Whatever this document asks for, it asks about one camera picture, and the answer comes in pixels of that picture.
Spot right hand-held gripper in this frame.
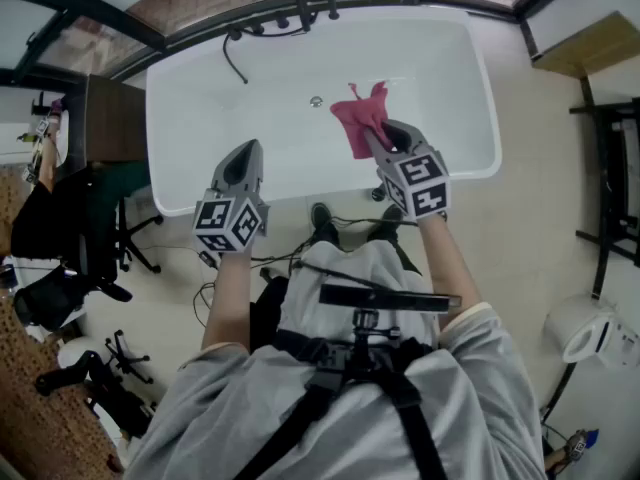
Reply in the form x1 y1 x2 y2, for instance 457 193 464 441
362 118 451 223

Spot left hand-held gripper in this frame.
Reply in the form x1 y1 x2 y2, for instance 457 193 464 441
192 138 272 256

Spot red cloth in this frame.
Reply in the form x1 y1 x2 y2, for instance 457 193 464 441
329 81 396 161

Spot white bathtub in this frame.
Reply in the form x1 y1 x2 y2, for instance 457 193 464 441
144 5 503 218

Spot person's right forearm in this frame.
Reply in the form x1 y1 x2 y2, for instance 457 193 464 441
416 214 485 322

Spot person's left forearm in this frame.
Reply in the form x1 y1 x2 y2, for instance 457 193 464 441
199 246 257 355

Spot person's left black shoe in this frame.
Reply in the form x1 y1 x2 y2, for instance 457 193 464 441
310 202 334 230

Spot green jacket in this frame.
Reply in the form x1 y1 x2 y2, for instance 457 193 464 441
88 161 152 205

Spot person's black trousers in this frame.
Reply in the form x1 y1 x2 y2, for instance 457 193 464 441
248 220 422 354

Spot light wooden board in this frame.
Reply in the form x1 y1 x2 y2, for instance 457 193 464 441
530 11 640 77

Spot black office chair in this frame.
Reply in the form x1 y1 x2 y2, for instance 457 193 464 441
12 167 164 334

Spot black metal shelf rack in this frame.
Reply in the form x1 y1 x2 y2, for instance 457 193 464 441
568 75 640 300

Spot person's grey shirt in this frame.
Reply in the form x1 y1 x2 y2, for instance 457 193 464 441
122 240 549 480

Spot black shower hose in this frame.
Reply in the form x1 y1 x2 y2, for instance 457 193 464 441
222 15 321 86

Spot black window frame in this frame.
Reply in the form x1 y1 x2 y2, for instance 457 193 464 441
0 0 601 85

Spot black chest camera harness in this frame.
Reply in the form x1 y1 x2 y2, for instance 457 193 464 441
234 282 464 480

